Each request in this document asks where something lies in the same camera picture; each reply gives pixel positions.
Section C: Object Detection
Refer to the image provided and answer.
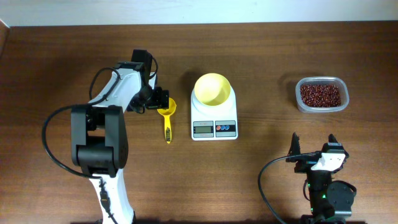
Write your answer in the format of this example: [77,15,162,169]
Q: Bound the yellow plastic measuring scoop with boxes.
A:
[157,98,177,144]

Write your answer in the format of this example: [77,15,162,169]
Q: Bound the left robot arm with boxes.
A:
[71,50,169,223]

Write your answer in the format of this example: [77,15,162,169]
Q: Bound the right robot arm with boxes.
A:
[285,133,357,224]

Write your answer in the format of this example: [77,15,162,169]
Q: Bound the pale yellow plastic bowl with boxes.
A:
[193,73,232,106]

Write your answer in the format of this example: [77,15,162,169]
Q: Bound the white digital kitchen scale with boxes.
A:
[190,86,239,141]

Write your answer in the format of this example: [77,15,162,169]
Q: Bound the red beans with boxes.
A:
[300,85,341,108]

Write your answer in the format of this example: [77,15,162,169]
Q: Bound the clear plastic container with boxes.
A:
[295,77,349,113]

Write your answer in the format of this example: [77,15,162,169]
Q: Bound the right black cable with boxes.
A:
[257,151,322,224]

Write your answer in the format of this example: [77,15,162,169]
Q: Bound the black cable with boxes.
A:
[257,151,322,224]
[41,67,122,224]

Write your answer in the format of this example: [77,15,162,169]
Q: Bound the left black cable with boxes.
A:
[41,67,122,224]

